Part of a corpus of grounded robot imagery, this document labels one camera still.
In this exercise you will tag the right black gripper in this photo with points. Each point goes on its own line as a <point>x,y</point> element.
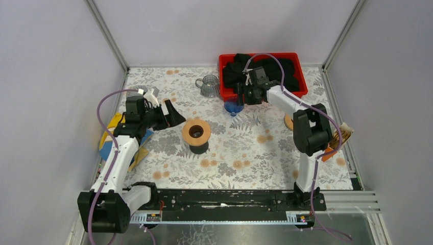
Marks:
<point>242,90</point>

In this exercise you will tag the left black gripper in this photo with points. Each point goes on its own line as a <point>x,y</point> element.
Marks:
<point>161,117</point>

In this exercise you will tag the dark glass carafe red rim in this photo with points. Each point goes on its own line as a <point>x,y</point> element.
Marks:
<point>199,149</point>

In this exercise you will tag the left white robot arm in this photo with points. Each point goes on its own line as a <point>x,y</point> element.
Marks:
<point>105,208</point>

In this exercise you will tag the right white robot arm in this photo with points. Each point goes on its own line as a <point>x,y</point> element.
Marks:
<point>311,127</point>

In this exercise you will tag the red plastic bin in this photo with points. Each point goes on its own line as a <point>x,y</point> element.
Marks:
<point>227,93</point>

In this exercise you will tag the black cloth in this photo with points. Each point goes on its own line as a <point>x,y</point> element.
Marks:
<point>233,72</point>

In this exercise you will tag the yellow blue cartoon book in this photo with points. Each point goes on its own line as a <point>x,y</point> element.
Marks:
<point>106,142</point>

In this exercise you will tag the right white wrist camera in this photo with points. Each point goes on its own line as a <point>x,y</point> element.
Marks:
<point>248,74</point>

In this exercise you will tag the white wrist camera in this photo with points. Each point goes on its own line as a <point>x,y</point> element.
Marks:
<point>248,74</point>
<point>150,98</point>

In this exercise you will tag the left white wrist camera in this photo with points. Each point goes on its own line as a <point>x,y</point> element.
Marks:
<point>150,98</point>

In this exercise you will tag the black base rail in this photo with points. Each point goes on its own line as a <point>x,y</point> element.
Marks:
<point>216,205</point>

